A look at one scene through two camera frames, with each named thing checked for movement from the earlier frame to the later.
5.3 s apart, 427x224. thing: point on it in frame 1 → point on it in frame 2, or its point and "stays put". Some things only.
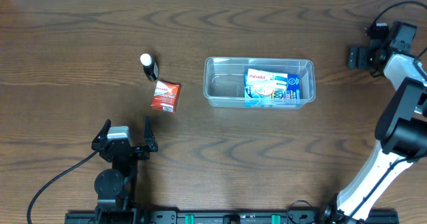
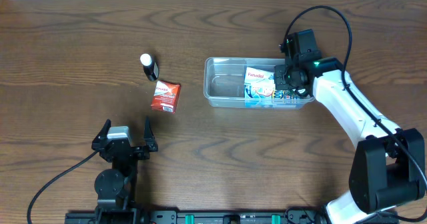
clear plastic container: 224,82 stays put
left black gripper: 123,147 stays put
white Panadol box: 261,78 stays put
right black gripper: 357,57 → 280,76
